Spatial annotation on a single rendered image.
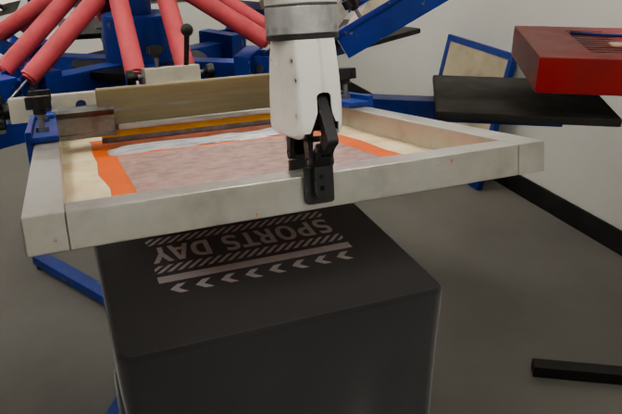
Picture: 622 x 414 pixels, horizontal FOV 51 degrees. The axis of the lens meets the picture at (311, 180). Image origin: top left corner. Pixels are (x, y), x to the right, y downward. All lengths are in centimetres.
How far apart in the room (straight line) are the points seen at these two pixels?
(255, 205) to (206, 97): 61
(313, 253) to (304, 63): 44
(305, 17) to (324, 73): 6
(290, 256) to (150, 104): 41
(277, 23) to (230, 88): 61
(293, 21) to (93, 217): 27
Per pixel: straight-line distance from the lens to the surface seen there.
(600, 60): 174
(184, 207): 66
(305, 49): 65
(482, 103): 185
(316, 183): 68
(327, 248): 103
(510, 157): 81
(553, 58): 172
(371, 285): 94
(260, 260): 100
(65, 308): 277
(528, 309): 273
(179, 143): 117
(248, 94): 128
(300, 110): 64
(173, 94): 125
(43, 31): 195
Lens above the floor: 144
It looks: 23 degrees down
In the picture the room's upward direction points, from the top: straight up
